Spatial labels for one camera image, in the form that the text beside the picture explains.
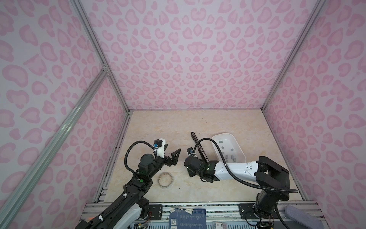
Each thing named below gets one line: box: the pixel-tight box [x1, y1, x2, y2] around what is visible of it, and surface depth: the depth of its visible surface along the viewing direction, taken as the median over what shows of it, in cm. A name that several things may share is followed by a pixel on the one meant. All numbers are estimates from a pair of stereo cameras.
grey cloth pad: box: [284, 205, 325, 229], surface depth 71 cm
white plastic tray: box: [211, 132, 247, 164], surface depth 98 cm
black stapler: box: [191, 131, 210, 163], surface depth 97 cm
